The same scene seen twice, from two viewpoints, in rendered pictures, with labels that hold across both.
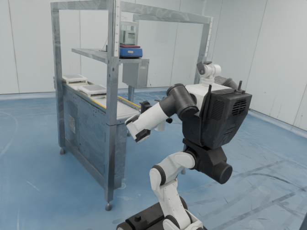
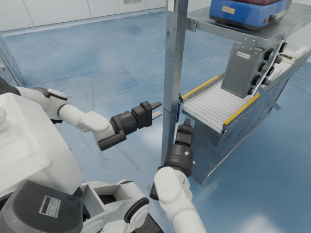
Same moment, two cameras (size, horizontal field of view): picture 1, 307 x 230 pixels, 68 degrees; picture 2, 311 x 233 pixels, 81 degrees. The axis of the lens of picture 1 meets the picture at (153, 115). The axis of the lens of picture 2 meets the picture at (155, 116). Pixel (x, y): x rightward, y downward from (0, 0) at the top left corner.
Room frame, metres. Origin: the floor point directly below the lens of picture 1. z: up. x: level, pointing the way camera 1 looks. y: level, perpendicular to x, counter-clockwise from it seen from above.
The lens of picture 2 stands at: (1.49, -0.49, 1.49)
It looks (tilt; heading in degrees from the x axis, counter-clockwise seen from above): 43 degrees down; 90
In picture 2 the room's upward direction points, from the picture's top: straight up
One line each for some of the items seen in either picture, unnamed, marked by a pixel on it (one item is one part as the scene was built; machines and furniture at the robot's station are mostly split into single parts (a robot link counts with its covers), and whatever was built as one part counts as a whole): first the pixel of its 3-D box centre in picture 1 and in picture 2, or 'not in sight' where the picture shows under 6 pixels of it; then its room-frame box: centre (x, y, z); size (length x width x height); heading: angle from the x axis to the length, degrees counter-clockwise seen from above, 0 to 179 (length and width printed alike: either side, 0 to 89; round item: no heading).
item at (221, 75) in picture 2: (76, 92); (241, 63); (2.13, 0.76, 0.87); 1.32 x 0.02 x 0.03; 42
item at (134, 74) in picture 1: (134, 72); (252, 62); (1.88, 0.19, 1.16); 0.22 x 0.11 x 0.20; 42
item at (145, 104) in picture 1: (148, 112); (135, 118); (1.41, 0.03, 1.00); 0.12 x 0.10 x 0.13; 34
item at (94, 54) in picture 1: (108, 55); (253, 15); (1.93, 0.42, 1.27); 0.62 x 0.38 x 0.04; 42
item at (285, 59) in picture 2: (73, 81); (283, 53); (2.53, 0.95, 0.86); 0.24 x 0.24 x 0.02; 42
